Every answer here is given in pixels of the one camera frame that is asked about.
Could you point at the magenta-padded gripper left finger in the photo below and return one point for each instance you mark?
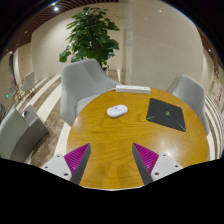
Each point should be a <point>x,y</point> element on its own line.
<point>77,158</point>

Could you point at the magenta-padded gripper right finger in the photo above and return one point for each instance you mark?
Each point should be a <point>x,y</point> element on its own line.
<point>146,159</point>

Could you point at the white printed computer mouse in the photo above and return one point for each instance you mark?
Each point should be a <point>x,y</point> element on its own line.
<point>117,111</point>

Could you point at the black mouse pad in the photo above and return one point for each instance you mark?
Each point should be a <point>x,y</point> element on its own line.
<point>166,114</point>

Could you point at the grey lounge chair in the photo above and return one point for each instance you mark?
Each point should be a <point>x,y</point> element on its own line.
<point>16,136</point>

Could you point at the white power strip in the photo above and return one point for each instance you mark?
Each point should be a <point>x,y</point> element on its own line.
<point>132,89</point>

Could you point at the grey armchair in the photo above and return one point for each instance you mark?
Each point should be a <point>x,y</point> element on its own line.
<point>191,96</point>
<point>83,86</point>

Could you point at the pale chair with wooden legs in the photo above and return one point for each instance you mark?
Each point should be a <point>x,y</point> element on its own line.
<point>28,82</point>

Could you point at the green potted plant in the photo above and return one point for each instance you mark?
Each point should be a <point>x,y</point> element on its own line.
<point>90,33</point>

